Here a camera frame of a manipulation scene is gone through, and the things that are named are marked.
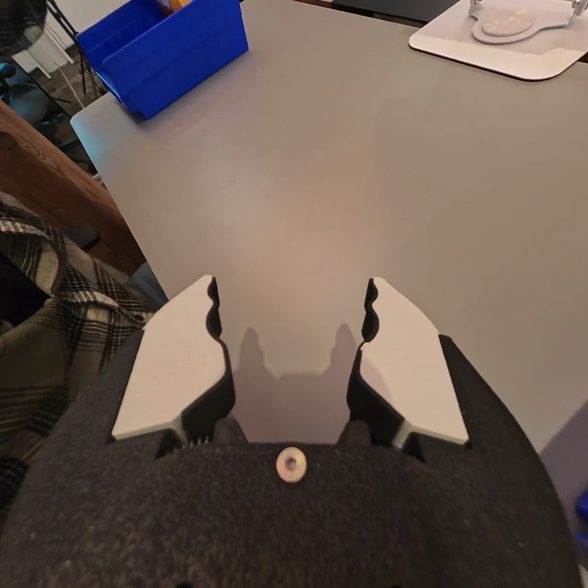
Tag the orange mega block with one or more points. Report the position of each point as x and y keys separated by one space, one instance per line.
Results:
x=174 y=4

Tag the blue plastic bin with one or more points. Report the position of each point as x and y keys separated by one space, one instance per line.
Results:
x=582 y=528
x=170 y=55

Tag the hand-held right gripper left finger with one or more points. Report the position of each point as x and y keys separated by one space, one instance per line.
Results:
x=174 y=372

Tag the person's plaid shirt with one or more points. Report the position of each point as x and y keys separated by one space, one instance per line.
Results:
x=50 y=330

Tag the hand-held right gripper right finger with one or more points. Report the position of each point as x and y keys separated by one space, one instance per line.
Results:
x=409 y=372

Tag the black office chair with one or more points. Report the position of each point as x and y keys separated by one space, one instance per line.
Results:
x=23 y=73

